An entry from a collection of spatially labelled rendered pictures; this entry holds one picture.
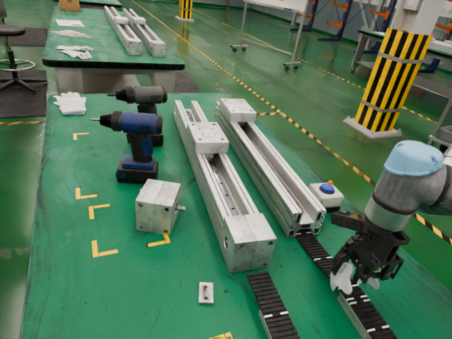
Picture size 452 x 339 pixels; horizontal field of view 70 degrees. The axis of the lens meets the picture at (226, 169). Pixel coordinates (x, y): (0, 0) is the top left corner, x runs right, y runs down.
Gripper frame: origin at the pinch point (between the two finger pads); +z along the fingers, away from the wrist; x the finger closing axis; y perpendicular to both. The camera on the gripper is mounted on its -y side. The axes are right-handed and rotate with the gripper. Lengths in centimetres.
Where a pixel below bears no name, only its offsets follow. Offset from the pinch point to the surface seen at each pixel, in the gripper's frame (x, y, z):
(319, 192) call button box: 9.5, -29.1, -2.8
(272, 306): -19.1, 3.1, -0.4
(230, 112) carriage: -6, -76, -9
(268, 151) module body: 2, -53, -4
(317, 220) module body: 3.0, -18.4, -1.9
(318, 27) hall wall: 628, -1059, 67
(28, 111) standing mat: -132, -287, 80
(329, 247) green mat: 5.2, -12.7, 3.1
